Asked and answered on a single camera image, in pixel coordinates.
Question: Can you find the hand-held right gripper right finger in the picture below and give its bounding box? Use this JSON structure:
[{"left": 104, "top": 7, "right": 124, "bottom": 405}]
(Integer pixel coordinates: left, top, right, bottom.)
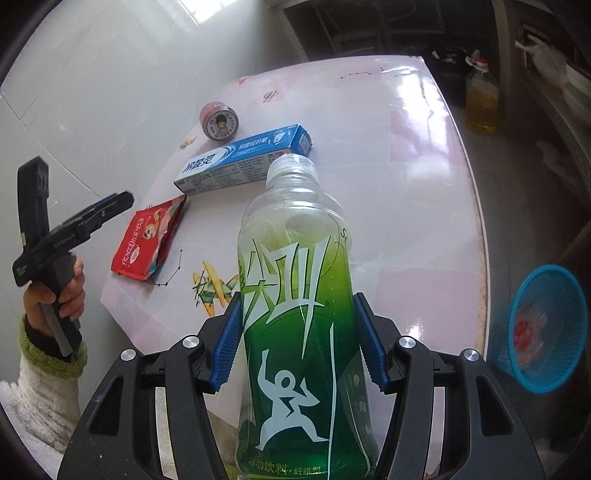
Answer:
[{"left": 352, "top": 292, "right": 536, "bottom": 480}]

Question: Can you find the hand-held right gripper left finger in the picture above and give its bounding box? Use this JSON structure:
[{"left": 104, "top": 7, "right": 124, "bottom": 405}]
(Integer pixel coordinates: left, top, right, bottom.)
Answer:
[{"left": 58, "top": 291, "right": 243, "bottom": 480}]

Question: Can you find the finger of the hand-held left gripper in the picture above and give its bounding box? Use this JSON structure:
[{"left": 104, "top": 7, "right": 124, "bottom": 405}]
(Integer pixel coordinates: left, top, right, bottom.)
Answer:
[
  {"left": 102, "top": 191, "right": 135, "bottom": 221},
  {"left": 69, "top": 198, "right": 116, "bottom": 227}
]

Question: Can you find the red snack packet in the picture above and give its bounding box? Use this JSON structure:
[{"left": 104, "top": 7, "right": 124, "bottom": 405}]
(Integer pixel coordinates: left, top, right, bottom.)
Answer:
[{"left": 111, "top": 194, "right": 188, "bottom": 282}]

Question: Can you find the green drink bottle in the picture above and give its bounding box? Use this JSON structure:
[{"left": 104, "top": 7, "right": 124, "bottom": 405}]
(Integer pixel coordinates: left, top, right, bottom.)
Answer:
[{"left": 235, "top": 154, "right": 382, "bottom": 480}]

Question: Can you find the blue white toothpaste box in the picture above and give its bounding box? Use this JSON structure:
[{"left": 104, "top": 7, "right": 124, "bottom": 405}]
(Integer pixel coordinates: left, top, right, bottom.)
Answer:
[{"left": 174, "top": 123, "right": 312, "bottom": 195}]

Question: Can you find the red drink can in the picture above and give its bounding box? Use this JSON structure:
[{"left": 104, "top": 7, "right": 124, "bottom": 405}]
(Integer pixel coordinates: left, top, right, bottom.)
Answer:
[{"left": 199, "top": 100, "right": 240, "bottom": 140}]

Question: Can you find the clear printed plastic bag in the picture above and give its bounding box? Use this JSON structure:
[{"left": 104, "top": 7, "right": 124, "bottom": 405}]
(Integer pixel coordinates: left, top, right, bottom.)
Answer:
[{"left": 513, "top": 302, "right": 550, "bottom": 367}]

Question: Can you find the blue plastic basket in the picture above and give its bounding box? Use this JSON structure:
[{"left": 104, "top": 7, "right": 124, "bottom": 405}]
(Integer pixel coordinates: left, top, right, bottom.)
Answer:
[{"left": 494, "top": 264, "right": 583, "bottom": 394}]

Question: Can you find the person's left forearm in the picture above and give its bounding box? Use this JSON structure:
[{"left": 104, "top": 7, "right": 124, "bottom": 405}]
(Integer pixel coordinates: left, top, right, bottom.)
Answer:
[{"left": 0, "top": 316, "right": 90, "bottom": 462}]

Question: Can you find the person's left hand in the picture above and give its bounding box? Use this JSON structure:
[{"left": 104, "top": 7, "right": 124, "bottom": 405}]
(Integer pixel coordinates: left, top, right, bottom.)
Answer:
[{"left": 23, "top": 258, "right": 87, "bottom": 333}]

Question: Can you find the pink printed tablecloth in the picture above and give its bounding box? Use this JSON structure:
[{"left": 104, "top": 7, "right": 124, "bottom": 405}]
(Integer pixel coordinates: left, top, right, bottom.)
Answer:
[{"left": 102, "top": 55, "right": 490, "bottom": 365}]

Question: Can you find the cooking oil bottle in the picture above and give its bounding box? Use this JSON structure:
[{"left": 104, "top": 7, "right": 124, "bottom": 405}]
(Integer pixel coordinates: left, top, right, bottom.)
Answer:
[{"left": 465, "top": 58, "right": 500, "bottom": 136}]

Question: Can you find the black plastic jug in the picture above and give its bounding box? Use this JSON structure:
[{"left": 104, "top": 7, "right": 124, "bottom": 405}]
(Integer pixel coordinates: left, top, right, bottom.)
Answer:
[{"left": 431, "top": 47, "right": 472, "bottom": 65}]

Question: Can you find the white plastic bag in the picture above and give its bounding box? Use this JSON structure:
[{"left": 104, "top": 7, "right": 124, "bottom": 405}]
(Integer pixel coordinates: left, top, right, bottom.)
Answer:
[{"left": 531, "top": 41, "right": 570, "bottom": 88}]

